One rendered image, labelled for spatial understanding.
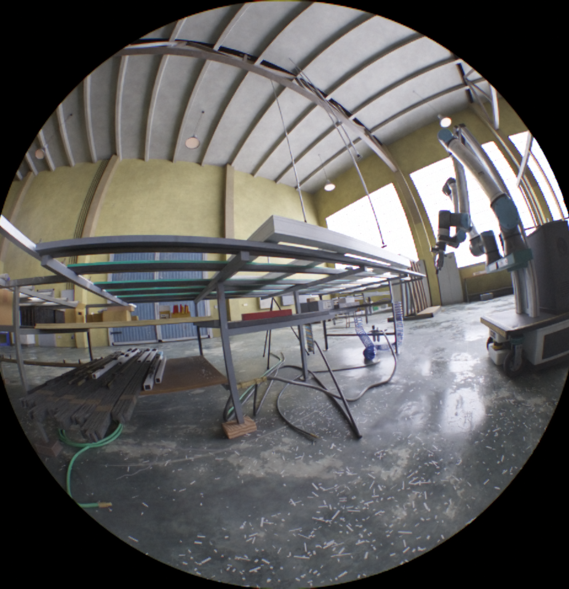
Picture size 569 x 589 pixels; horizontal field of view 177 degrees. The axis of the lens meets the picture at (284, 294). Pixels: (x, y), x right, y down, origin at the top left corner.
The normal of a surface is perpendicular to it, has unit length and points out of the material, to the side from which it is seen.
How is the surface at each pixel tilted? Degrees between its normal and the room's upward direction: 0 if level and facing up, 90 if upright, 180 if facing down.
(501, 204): 95
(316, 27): 180
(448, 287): 90
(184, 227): 90
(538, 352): 90
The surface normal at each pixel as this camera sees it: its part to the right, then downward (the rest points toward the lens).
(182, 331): 0.56, -0.15
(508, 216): -0.91, 0.15
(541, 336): -0.70, 0.01
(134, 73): 0.12, 0.99
